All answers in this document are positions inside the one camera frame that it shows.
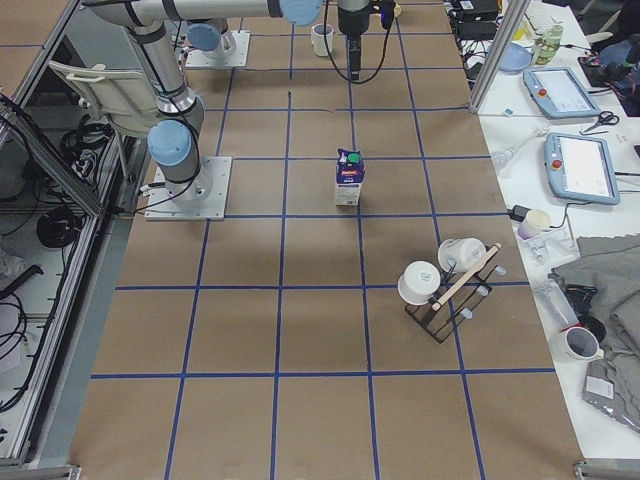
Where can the lower blue teach pendant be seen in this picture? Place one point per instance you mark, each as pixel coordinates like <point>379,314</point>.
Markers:
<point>580,168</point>

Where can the white mug dark interior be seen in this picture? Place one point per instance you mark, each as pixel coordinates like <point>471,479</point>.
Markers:
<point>575,344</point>

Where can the white cup on rack front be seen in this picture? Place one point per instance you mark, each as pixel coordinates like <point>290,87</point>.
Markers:
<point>419,281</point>

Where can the white cup on rack rear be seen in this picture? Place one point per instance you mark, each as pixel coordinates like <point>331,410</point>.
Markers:
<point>459,255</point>

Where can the clear light bulb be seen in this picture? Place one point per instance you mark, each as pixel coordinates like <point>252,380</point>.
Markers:
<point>502,158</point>

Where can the lavender white cup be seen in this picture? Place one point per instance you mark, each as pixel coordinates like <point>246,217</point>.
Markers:
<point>535,222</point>

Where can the white cup on rack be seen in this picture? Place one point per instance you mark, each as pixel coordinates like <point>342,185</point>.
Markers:
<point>419,281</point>
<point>459,255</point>

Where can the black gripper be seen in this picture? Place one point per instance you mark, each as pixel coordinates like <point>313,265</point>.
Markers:
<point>351,22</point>

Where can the green glass jar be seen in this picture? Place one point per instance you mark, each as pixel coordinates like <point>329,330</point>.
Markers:
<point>546,46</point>

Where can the aluminium frame post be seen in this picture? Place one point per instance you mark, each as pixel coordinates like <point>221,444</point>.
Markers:
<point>514,13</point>

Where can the white mug on table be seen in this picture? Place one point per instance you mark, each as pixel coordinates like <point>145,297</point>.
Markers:
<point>322,39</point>

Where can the wooden rack handle rod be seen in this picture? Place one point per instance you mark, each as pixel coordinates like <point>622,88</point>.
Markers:
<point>464,278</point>

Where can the grey cloth pile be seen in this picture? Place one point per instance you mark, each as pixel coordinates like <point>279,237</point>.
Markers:
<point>611,265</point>

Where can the light blue bowl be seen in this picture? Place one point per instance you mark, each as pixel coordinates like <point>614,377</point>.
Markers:
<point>515,59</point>

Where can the upper blue teach pendant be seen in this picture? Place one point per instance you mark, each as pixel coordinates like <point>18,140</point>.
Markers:
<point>559,94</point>

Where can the blue teach pendant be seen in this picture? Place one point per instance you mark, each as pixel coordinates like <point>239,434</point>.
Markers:
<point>559,94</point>
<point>580,168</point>

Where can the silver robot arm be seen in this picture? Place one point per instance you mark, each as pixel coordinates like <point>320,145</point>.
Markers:
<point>211,36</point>
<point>173,142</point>

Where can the clear plastic bottle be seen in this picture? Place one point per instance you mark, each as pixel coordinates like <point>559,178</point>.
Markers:
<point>556,303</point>

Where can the blue white milk carton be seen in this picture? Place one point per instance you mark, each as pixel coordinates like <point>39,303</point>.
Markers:
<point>350,172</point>

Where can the black wire cup rack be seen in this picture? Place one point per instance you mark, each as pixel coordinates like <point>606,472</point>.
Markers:
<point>441,324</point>

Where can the black handled scissors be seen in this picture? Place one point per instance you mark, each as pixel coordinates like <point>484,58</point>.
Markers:
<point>605,118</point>

